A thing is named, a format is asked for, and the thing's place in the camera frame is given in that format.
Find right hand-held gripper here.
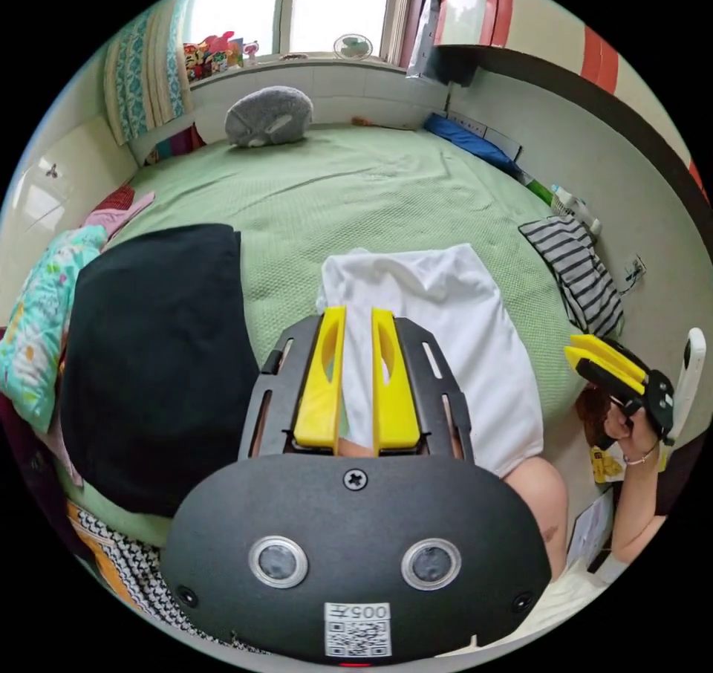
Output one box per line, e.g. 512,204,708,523
563,334,678,446

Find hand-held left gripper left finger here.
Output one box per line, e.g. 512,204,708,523
293,305,348,448

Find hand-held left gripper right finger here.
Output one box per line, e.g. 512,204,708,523
371,307,421,449

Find white short sleeve shirt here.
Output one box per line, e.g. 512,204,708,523
316,242,547,477

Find person's right forearm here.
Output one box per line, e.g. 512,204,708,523
609,445,671,565

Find person's right hand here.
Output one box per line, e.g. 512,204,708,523
603,395,662,464

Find black and white striped garment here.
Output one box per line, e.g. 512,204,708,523
518,215,625,337

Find person's body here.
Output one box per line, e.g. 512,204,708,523
440,454,636,664

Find bed with green sheet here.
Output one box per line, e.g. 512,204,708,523
55,121,593,553

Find blue pillow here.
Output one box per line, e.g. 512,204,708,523
422,112,526,179

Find black white orange patterned cloth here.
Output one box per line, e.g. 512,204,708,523
65,501,271,654

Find pile of clothes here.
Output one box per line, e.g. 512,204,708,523
82,183,157,241

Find grey plush pillow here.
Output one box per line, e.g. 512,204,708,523
224,85,315,149

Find floral teal quilt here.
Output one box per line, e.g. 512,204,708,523
0,225,108,435

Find small white fan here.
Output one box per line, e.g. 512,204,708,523
332,33,375,63

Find colourful toys on sill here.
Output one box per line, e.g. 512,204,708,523
182,30,263,82

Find teal patterned curtain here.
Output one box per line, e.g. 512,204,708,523
102,0,195,146

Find hanging silver bag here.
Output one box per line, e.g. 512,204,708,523
405,0,450,81

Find window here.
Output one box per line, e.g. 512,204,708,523
182,0,427,68

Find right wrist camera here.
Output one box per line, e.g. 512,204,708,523
665,327,708,446

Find white wall socket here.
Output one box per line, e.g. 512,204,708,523
619,253,648,296

